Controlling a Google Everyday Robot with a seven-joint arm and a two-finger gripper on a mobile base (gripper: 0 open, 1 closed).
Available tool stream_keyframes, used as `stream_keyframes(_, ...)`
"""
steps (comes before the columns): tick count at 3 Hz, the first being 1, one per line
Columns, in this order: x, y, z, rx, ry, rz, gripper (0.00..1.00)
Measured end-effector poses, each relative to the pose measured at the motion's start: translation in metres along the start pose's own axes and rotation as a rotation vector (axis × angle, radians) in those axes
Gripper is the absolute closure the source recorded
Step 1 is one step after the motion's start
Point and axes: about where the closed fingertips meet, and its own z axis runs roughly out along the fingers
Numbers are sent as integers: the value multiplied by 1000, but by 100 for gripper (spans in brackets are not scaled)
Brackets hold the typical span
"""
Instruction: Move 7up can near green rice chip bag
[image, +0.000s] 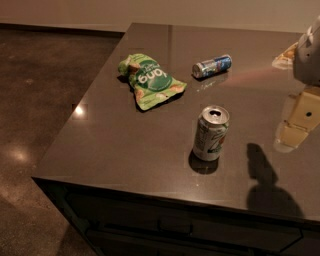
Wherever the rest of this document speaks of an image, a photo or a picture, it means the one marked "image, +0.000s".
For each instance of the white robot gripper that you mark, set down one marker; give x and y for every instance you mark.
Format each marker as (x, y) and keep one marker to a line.
(308, 60)

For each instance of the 7up soda can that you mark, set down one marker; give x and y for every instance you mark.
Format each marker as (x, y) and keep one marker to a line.
(212, 127)

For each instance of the blue energy drink can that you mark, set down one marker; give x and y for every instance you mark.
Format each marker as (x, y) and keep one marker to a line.
(211, 67)

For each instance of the green rice chip bag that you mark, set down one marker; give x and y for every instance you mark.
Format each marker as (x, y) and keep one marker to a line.
(150, 83)

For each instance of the dark cabinet with drawers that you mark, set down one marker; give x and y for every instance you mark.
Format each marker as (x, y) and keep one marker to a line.
(117, 223)

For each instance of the black drawer handle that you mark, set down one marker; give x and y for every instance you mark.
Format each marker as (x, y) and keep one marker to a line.
(176, 226)

